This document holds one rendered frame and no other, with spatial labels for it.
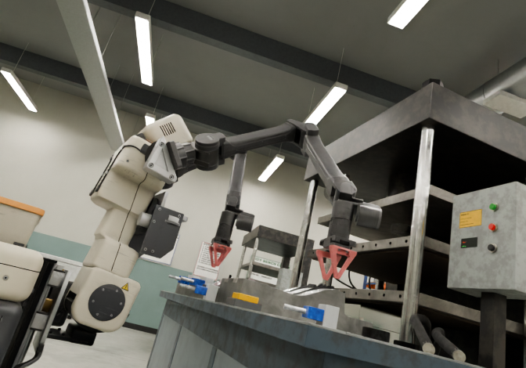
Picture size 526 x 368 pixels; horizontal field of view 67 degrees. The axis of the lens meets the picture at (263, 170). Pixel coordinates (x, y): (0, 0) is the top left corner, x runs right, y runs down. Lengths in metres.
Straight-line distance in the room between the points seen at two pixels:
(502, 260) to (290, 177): 7.97
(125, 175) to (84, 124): 8.15
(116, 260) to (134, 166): 0.29
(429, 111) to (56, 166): 8.15
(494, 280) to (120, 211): 1.32
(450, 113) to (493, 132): 0.27
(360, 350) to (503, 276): 1.00
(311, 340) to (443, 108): 1.56
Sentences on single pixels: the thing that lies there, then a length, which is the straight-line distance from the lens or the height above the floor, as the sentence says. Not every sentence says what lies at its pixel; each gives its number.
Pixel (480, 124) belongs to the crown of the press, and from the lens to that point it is 2.22.
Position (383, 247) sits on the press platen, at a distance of 2.10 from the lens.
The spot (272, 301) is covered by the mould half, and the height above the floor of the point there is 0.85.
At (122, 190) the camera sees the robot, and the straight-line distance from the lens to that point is 1.36.
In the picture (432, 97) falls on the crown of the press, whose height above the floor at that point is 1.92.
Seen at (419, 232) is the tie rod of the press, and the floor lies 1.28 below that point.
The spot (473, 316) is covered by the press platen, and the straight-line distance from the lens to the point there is 2.09.
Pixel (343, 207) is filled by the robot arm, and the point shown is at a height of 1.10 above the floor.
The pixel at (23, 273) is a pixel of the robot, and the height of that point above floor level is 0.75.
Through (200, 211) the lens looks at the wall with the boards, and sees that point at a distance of 8.81.
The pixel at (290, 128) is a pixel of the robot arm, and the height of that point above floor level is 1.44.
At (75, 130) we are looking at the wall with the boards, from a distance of 9.47.
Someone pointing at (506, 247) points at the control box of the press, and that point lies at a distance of 1.69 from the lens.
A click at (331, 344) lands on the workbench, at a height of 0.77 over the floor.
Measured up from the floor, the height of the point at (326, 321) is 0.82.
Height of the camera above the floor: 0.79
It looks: 20 degrees up
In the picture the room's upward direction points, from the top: 14 degrees clockwise
